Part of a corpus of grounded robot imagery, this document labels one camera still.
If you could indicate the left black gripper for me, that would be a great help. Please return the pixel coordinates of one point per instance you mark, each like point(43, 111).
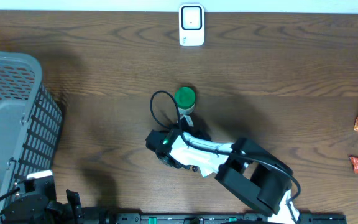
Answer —
point(65, 214)

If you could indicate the green lid jar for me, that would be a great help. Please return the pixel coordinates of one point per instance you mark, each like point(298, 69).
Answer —
point(186, 99)

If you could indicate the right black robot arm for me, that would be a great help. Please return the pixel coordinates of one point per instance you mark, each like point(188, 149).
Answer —
point(249, 172)

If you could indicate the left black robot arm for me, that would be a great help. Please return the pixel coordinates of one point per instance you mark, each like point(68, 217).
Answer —
point(14, 213)

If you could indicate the white barcode scanner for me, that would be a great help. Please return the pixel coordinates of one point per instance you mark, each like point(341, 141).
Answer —
point(191, 25)

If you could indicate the grey plastic mesh basket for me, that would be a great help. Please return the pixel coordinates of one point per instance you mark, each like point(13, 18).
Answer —
point(30, 123)

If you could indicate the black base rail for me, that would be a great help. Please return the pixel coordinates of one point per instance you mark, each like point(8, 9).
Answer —
point(137, 218)

